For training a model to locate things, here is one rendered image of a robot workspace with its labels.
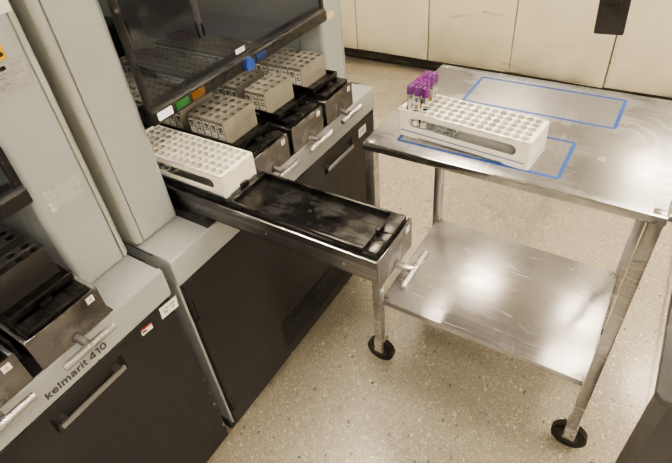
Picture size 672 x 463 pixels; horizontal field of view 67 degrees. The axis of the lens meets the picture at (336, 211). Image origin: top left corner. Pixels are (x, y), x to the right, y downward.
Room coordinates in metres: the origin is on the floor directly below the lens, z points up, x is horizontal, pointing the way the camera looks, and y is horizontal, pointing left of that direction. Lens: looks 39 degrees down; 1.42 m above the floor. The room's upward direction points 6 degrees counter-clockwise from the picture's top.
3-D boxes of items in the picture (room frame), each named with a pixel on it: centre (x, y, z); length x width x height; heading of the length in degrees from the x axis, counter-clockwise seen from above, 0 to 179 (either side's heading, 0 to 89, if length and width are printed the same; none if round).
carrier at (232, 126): (1.07, 0.21, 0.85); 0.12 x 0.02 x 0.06; 145
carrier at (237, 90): (1.25, 0.19, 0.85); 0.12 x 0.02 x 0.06; 144
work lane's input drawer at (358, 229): (0.85, 0.16, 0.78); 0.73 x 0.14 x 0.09; 54
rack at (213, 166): (0.95, 0.31, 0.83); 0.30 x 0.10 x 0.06; 54
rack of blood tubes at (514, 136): (0.94, -0.30, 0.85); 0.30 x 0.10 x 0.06; 49
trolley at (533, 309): (0.98, -0.45, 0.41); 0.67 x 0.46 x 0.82; 54
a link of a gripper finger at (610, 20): (0.54, -0.32, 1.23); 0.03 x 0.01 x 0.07; 55
